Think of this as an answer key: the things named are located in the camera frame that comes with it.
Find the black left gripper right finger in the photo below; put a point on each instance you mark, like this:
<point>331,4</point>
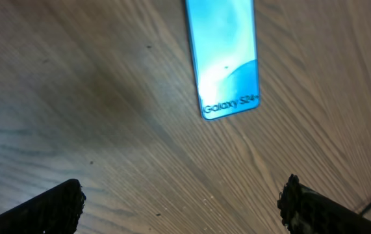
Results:
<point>304,211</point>

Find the blue Galaxy smartphone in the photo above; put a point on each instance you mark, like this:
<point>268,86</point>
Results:
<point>224,54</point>

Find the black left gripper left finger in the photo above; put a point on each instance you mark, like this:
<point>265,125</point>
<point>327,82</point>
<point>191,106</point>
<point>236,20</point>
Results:
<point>55,211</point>

